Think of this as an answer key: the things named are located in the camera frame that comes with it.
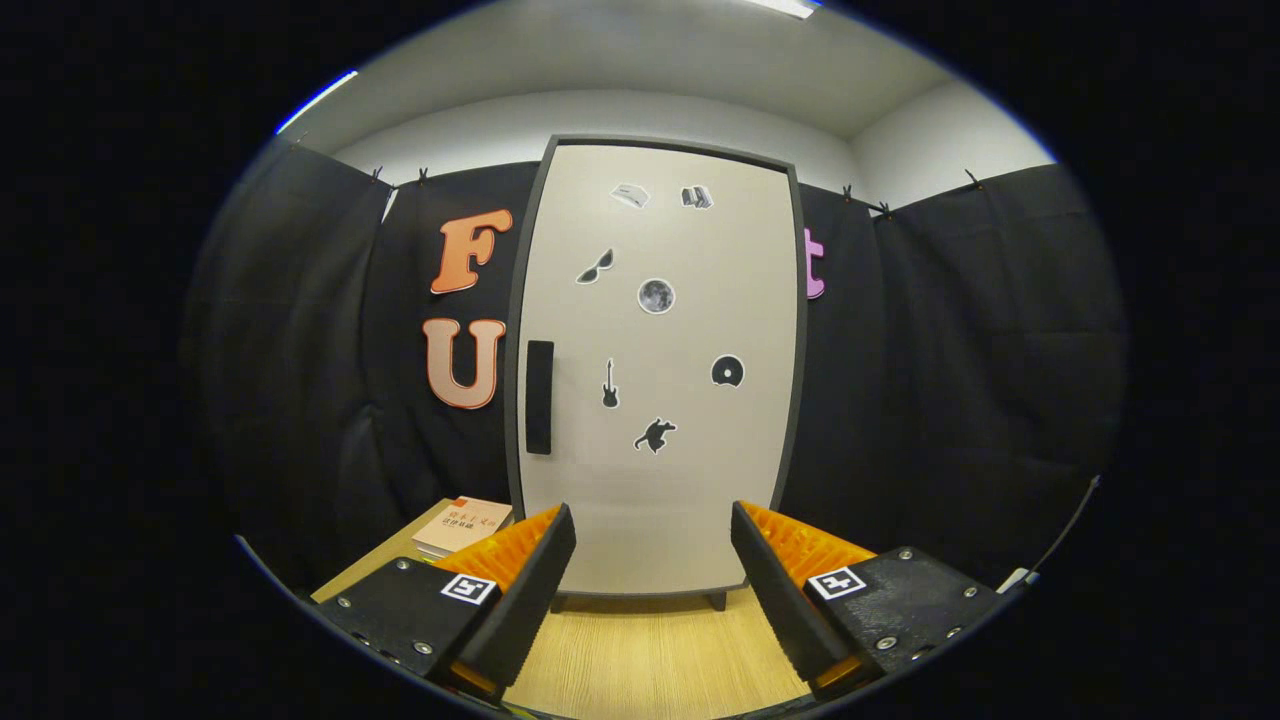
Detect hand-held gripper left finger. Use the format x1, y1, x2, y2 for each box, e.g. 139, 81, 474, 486
310, 502, 579, 701

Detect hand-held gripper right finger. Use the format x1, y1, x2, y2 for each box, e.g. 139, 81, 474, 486
729, 499, 1003, 699

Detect beige shoe cabinet door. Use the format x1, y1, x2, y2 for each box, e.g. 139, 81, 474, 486
515, 143, 801, 596

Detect black cabinet door handle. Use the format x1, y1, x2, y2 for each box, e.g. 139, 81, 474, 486
525, 340, 556, 456

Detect dark grey shoe cabinet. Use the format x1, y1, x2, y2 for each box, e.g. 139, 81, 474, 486
503, 133, 809, 613

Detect beige cover book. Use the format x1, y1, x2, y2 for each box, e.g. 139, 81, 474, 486
413, 495, 514, 556

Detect black backdrop cloth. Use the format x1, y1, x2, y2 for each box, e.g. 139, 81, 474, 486
180, 135, 1131, 601

